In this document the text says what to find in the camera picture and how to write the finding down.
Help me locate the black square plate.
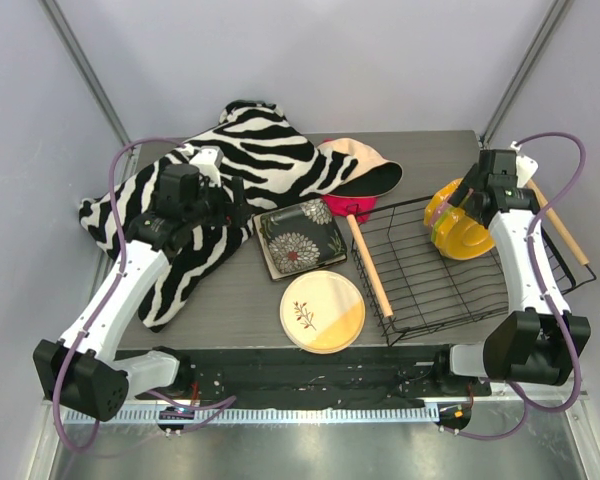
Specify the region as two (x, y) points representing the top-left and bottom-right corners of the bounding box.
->
(253, 198), (347, 281)

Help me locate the yellow cream round plate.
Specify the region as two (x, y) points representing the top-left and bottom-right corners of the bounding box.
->
(279, 270), (366, 355)

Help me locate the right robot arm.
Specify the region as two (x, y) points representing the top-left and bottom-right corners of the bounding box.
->
(424, 149), (591, 395)

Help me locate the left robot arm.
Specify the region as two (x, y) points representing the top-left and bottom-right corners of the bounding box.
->
(33, 164), (250, 422)

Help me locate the yellow dotted plate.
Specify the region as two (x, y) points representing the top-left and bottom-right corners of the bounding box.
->
(423, 178), (462, 227)

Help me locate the purple dotted plate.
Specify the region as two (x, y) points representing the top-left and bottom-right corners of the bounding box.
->
(428, 202), (451, 231)

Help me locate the zebra print blanket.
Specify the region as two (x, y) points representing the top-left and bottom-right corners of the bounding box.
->
(79, 100), (357, 332)

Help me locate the green dotted plate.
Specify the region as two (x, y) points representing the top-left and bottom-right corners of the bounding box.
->
(431, 209), (461, 247)

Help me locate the orange dotted plate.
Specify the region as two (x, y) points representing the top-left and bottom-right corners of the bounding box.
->
(434, 207), (495, 261)

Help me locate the beige bucket hat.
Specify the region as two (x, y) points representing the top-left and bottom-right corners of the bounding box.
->
(318, 138), (403, 198)

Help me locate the pink cloth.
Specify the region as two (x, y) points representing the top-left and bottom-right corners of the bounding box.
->
(322, 195), (377, 224)

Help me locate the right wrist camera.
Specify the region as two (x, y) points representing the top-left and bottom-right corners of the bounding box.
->
(510, 142), (538, 188)

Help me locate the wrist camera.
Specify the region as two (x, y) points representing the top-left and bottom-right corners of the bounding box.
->
(188, 146), (224, 186)
(510, 142), (538, 188)

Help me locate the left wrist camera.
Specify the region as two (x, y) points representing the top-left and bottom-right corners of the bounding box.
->
(188, 146), (224, 186)

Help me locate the right wooden rack handle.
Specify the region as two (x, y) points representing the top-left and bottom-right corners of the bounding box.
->
(527, 179), (590, 267)

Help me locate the wooden rack handle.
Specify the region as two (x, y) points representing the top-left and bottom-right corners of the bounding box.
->
(527, 179), (590, 267)
(346, 214), (394, 318)

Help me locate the black wire dish rack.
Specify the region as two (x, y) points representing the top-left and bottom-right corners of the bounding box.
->
(352, 192), (597, 348)

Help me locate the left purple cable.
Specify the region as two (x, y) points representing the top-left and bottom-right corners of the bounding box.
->
(52, 137), (239, 454)

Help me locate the purple cable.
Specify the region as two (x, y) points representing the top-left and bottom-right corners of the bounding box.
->
(52, 137), (239, 454)
(449, 131), (590, 441)

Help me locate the left wooden rack handle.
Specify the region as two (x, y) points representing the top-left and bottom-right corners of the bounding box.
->
(346, 214), (394, 318)

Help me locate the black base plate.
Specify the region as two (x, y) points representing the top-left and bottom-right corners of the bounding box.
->
(114, 344), (494, 409)

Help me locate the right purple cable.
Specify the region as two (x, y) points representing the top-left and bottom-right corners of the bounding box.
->
(449, 131), (590, 441)

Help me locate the white slotted cable duct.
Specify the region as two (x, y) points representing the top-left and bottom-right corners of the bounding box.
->
(63, 405), (440, 425)

